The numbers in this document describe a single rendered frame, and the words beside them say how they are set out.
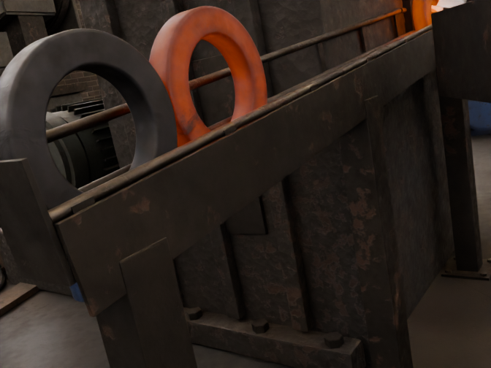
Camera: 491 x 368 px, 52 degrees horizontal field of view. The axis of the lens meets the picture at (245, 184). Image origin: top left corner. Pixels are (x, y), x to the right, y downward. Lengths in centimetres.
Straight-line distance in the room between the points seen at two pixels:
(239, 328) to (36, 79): 97
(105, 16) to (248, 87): 75
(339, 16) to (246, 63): 45
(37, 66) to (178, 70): 17
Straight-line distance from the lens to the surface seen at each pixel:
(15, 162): 41
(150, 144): 52
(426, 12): 136
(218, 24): 62
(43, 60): 45
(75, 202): 43
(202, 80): 67
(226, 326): 133
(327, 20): 102
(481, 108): 347
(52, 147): 185
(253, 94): 66
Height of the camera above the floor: 69
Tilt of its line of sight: 12 degrees down
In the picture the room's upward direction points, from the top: 11 degrees counter-clockwise
